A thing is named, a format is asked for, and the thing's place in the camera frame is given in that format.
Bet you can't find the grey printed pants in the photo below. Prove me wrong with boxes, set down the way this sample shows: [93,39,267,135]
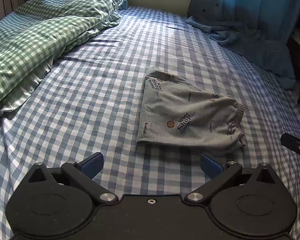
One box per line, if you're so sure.
[136,68,244,152]

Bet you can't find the blue white checked bedsheet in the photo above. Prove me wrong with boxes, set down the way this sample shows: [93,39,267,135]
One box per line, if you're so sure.
[0,8,300,239]

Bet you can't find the blue star curtain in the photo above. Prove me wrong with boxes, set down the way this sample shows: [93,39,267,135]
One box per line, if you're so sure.
[186,0,300,90]

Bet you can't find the green white checked pillow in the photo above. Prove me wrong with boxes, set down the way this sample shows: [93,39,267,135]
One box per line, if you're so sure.
[0,0,124,117]

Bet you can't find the small blue cloth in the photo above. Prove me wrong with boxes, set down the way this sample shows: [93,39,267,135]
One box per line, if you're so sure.
[120,0,128,10]

